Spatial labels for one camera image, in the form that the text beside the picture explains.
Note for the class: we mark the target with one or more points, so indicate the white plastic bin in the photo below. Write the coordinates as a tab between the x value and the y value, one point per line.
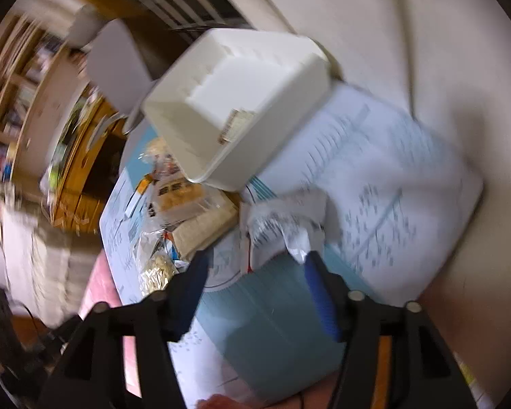
247	93

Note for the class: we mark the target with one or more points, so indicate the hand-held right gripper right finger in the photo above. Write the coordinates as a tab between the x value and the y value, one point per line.
321	298

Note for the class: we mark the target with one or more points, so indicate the grey office chair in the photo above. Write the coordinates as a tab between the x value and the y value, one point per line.
115	64

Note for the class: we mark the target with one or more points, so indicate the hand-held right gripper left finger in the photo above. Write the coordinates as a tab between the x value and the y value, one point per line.
187	298

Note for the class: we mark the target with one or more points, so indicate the orange label cracker packet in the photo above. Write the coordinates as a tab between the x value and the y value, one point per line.
174	196

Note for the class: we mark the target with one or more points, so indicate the wooden desk with drawers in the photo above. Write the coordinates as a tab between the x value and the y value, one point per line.
72	179

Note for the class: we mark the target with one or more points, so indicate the grey snack packet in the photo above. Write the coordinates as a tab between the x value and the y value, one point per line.
276	221

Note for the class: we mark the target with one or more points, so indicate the teal tree print tablecloth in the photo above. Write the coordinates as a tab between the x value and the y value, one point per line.
387	170

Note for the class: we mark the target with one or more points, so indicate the pink blanket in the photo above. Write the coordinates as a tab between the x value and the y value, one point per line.
100	281

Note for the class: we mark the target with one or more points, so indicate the clear rice cracker packet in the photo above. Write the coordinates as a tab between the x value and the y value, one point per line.
159	153

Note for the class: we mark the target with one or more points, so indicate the metal window bars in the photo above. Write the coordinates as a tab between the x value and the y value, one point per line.
174	0

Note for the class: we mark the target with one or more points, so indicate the person's pink fleece clothing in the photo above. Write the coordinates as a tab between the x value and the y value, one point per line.
221	402

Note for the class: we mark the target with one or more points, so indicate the wooden bookshelf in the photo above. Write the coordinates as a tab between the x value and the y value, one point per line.
21	93

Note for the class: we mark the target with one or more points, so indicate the clear puffed rice packet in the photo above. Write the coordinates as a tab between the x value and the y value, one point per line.
157	268

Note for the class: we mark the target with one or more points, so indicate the white lace furniture cover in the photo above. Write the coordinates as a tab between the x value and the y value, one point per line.
47	255

